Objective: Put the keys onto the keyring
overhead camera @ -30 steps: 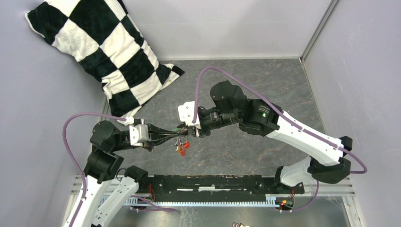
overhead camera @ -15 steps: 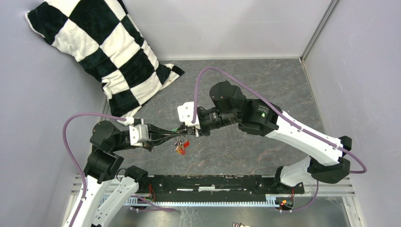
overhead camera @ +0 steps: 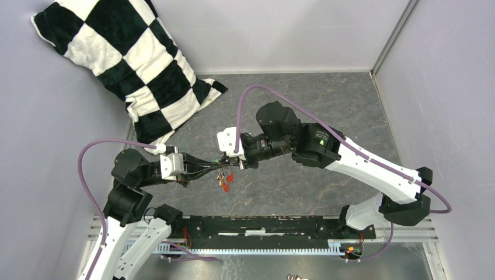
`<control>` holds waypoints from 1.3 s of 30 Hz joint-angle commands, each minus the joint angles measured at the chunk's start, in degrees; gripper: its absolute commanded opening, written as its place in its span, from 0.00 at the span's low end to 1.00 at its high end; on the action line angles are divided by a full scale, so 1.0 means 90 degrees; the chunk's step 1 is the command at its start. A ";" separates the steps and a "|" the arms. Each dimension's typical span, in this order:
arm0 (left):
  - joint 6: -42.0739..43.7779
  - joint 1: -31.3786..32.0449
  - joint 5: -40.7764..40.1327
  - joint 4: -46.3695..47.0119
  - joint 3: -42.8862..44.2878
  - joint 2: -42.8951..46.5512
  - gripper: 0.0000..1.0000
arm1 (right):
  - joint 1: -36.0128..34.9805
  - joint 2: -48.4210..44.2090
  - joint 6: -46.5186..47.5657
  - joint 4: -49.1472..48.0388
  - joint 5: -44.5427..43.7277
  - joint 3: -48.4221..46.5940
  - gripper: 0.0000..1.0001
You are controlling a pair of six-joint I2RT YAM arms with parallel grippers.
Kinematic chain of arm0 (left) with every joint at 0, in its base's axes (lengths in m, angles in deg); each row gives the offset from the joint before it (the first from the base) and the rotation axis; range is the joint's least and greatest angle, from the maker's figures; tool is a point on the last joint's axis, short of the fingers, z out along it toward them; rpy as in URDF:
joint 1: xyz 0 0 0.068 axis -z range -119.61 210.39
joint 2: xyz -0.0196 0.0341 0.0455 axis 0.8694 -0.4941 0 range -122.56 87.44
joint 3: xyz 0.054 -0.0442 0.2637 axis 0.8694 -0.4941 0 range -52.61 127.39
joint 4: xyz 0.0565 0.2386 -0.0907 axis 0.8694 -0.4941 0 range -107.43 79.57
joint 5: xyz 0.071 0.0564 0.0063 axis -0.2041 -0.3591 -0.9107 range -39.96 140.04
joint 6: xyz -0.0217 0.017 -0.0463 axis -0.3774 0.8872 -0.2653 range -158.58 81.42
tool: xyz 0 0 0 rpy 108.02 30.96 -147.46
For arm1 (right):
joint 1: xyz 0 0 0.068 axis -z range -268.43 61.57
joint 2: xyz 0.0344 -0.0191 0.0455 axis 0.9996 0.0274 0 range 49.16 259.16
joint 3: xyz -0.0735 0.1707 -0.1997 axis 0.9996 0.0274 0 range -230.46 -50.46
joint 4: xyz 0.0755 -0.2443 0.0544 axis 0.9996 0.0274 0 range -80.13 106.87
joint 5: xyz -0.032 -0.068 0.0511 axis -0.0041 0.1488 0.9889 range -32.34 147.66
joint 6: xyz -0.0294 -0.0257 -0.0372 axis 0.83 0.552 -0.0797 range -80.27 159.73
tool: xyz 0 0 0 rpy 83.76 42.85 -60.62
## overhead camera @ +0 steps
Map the red key tag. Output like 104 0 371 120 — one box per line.
222 173 234 193

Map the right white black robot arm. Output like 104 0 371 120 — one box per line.
217 101 433 238

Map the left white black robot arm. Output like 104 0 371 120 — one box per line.
80 149 225 279

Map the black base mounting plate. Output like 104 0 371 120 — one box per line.
170 216 377 250

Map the black white checkered pillow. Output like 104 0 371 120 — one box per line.
31 0 228 153

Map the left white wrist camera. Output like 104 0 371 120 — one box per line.
155 143 184 181

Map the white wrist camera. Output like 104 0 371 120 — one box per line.
155 143 184 181
216 127 246 161

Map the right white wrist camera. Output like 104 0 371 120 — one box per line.
216 127 246 161

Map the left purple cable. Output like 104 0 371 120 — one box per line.
77 138 219 280

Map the purple cable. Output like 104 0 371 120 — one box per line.
77 138 219 280
233 84 452 264

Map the slotted white cable duct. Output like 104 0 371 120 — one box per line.
148 241 349 256

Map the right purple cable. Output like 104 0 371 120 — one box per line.
233 84 452 264

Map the corner aluminium post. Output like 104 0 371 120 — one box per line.
370 0 420 79

